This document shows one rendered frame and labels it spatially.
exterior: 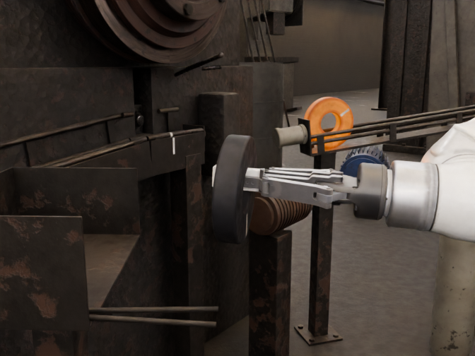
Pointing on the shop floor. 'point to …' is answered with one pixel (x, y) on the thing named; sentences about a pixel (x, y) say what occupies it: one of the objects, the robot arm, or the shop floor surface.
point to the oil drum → (267, 110)
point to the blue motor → (367, 155)
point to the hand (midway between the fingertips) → (237, 178)
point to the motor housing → (271, 273)
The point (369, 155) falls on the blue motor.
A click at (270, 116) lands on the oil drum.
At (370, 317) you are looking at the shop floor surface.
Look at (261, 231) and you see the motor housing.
